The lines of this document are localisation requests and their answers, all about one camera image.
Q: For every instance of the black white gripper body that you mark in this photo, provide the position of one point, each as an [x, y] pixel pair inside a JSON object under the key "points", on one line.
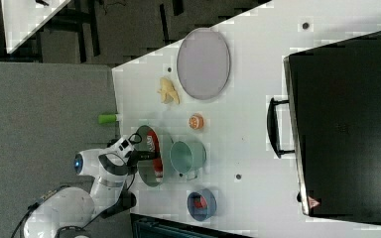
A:
{"points": [[120, 150]]}

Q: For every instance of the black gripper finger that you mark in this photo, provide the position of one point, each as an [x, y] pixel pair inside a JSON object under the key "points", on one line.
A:
{"points": [[142, 155]]}

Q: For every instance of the red ketchup bottle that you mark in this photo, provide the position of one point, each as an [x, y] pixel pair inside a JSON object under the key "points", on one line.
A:
{"points": [[153, 144]]}

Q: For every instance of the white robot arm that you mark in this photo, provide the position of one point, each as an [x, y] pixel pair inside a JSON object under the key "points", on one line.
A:
{"points": [[67, 211]]}

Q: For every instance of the green oval strainer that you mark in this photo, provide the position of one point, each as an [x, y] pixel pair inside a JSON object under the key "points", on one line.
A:
{"points": [[145, 168]]}

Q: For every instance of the green cap object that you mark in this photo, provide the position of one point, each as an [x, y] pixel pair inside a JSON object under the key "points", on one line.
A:
{"points": [[107, 118]]}

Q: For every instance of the teal green mug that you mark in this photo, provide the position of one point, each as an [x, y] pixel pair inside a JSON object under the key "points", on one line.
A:
{"points": [[188, 157]]}

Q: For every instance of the orange slice toy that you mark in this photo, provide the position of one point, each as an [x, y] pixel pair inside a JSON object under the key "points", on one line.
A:
{"points": [[196, 121]]}

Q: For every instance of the peeled toy banana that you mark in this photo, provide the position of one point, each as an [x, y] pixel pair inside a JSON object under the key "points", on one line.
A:
{"points": [[168, 92]]}

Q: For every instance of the red toy strawberry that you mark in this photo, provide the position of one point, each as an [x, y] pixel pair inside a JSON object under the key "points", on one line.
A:
{"points": [[199, 202]]}

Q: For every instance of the blue bowl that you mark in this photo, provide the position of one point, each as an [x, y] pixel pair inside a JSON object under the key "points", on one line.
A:
{"points": [[205, 213]]}

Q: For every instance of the purple round plate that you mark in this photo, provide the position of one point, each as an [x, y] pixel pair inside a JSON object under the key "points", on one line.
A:
{"points": [[203, 63]]}

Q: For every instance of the silver black toaster oven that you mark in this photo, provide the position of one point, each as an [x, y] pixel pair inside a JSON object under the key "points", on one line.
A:
{"points": [[334, 99]]}

